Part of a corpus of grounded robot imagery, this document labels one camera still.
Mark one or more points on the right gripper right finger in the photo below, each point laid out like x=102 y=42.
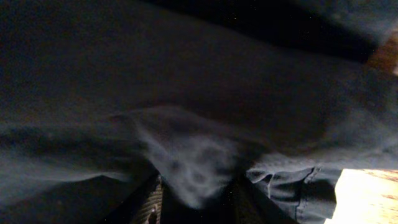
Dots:
x=251 y=206

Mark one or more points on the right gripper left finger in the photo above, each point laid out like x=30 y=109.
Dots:
x=149 y=206

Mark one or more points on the navy blue shorts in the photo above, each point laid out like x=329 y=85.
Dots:
x=98 y=97

